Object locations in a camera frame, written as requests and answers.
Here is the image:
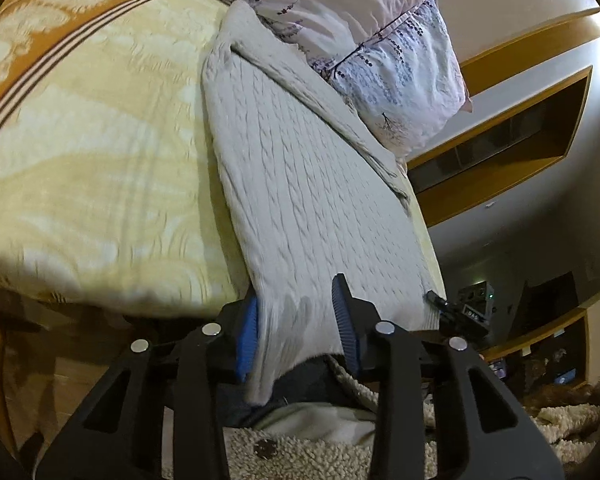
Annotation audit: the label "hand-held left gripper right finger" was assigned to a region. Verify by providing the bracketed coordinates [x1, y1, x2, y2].
[331, 273, 566, 480]

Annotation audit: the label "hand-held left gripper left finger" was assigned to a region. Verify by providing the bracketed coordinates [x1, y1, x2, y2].
[35, 294, 262, 480]

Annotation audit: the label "grey cable knit sweater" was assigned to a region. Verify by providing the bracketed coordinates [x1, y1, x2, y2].
[201, 0, 444, 407]

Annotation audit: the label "electronic device with green light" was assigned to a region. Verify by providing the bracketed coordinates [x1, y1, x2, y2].
[457, 282, 497, 318]

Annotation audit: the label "dark grey pants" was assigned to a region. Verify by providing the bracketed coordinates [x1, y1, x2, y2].
[215, 354, 381, 428]

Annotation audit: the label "low wooden shelf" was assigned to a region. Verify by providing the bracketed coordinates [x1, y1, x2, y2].
[482, 307, 592, 391]

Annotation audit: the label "yellow patterned bed blanket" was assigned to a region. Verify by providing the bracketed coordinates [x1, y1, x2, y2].
[0, 0, 448, 318]

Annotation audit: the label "floral pillow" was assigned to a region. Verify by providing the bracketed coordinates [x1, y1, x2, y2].
[147, 0, 475, 158]

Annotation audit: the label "wooden wall shelf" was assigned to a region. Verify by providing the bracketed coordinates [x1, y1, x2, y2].
[406, 66, 594, 194]

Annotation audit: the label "wooden bed frame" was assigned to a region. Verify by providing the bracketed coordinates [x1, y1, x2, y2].
[0, 290, 131, 466]

